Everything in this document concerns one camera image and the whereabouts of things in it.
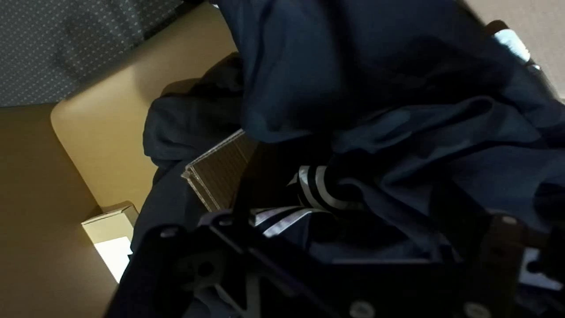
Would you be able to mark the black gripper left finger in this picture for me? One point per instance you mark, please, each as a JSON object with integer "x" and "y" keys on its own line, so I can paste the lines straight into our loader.
{"x": 171, "y": 266}

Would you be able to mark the open cardboard box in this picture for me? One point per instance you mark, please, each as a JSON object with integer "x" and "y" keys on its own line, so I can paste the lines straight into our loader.
{"x": 222, "y": 170}

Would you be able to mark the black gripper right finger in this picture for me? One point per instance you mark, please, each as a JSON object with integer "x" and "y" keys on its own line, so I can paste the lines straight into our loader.
{"x": 489, "y": 253}

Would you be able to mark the black cloth with white stripes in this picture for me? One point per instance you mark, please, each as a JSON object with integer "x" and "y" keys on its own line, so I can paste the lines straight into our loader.
{"x": 377, "y": 99}

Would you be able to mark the small wooden block box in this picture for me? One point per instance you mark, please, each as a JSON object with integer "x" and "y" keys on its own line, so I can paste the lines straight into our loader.
{"x": 112, "y": 236}

